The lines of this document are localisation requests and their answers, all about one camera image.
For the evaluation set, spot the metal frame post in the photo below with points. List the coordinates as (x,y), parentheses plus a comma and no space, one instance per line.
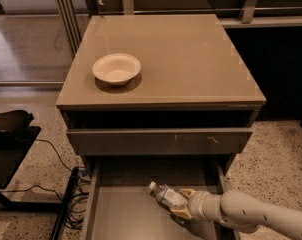
(68,16)

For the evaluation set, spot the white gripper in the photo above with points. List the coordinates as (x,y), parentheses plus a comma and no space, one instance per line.
(195,202)

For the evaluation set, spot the black side table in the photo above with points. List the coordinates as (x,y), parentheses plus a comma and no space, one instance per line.
(16,138)

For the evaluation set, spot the blue plastic bottle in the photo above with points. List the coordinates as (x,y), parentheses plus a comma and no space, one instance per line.
(167,196)

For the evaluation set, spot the open middle grey drawer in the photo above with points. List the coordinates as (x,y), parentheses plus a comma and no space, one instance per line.
(120,206)

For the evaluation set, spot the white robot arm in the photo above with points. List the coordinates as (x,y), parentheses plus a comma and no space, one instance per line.
(239,211)

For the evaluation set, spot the white bowl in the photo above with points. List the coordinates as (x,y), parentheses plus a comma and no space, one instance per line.
(116,69)

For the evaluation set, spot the top grey drawer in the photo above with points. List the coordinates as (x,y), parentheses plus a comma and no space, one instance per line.
(129,142)

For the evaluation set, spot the grey drawer cabinet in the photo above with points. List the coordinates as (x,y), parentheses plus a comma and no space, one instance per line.
(191,77)

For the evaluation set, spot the black power strip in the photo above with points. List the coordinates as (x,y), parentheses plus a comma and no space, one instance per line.
(73,180)

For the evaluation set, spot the metal bracket right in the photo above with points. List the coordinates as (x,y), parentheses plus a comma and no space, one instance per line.
(247,12)

